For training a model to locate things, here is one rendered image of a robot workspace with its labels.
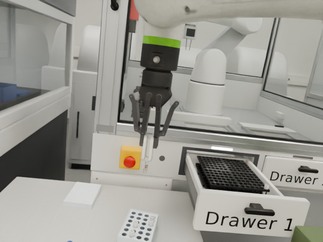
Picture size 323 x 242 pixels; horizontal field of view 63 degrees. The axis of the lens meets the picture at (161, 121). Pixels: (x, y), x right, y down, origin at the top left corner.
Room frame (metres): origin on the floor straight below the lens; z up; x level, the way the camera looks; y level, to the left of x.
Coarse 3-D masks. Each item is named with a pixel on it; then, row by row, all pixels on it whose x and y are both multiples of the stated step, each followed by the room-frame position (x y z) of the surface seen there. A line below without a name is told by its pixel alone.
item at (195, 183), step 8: (192, 160) 0.95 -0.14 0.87; (248, 160) 0.95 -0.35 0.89; (184, 168) 0.91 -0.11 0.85; (192, 168) 0.81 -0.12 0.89; (256, 168) 0.88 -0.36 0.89; (192, 176) 0.77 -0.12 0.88; (264, 176) 0.82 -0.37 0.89; (192, 184) 0.74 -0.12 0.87; (200, 184) 0.70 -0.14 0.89; (272, 184) 0.76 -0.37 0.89; (192, 192) 0.73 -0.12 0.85; (272, 192) 0.74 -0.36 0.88; (280, 192) 0.72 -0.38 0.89
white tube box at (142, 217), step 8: (128, 216) 0.65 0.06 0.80; (136, 216) 0.65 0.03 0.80; (144, 216) 0.66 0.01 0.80; (128, 224) 0.61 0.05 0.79; (144, 224) 0.63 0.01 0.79; (120, 232) 0.57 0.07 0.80; (128, 232) 0.58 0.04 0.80; (136, 232) 0.58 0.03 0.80; (144, 232) 0.59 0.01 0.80; (152, 232) 0.59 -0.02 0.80; (120, 240) 0.56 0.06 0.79; (128, 240) 0.55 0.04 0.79; (136, 240) 0.55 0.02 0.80; (144, 240) 0.56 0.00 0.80; (152, 240) 0.59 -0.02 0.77
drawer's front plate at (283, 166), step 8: (272, 160) 0.92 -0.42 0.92; (280, 160) 0.92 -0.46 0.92; (288, 160) 0.93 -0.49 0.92; (296, 160) 0.93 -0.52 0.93; (304, 160) 0.94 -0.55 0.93; (264, 168) 0.92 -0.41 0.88; (272, 168) 0.92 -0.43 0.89; (280, 168) 0.92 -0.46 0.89; (288, 168) 0.93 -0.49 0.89; (296, 168) 0.93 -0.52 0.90; (312, 168) 0.94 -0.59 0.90; (320, 168) 0.94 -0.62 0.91; (272, 176) 0.92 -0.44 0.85; (280, 176) 0.93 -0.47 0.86; (288, 176) 0.93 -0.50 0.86; (296, 176) 0.93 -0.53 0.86; (304, 176) 0.93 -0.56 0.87; (312, 176) 0.94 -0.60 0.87; (320, 176) 0.94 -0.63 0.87; (280, 184) 0.93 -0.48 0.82; (288, 184) 0.93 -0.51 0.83; (296, 184) 0.93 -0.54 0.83; (304, 184) 0.93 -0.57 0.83; (312, 184) 0.94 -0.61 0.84; (320, 184) 0.94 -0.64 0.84
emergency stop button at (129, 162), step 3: (126, 159) 0.82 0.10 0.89; (129, 159) 0.82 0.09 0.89; (132, 159) 0.82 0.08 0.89; (126, 162) 0.82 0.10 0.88; (129, 162) 0.82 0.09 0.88; (132, 162) 0.82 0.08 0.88; (135, 162) 0.83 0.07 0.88; (126, 165) 0.82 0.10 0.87; (129, 165) 0.82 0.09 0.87; (132, 165) 0.82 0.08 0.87
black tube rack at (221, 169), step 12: (204, 168) 0.81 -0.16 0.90; (216, 168) 0.83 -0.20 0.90; (228, 168) 0.83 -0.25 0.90; (240, 168) 0.85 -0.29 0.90; (204, 180) 0.78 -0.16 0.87; (216, 180) 0.73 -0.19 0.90; (228, 180) 0.75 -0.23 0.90; (240, 180) 0.75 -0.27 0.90; (252, 180) 0.76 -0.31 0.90; (252, 192) 0.74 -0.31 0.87
